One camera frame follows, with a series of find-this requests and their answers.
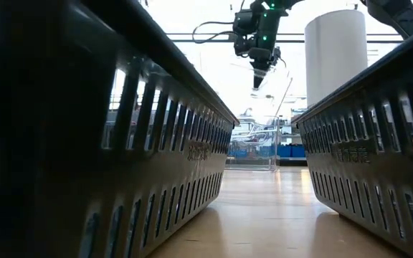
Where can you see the black slotted plastic basket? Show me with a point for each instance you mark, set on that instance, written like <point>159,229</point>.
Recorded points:
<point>378,168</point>
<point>84,150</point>

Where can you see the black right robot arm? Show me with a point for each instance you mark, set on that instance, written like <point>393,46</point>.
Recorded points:
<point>396,16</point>

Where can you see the white cylindrical lamp shade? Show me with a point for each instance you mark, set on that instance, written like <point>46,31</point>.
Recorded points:
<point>335,53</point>

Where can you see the clear plastic basket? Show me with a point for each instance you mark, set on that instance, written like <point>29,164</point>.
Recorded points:
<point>253,157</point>

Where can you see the blue storage bin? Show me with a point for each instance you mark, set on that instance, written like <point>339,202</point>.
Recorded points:
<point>292,151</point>

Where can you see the grey overhead rail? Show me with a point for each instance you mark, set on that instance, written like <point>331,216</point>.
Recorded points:
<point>292,41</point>

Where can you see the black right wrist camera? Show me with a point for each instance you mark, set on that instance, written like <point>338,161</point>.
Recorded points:
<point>244,22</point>

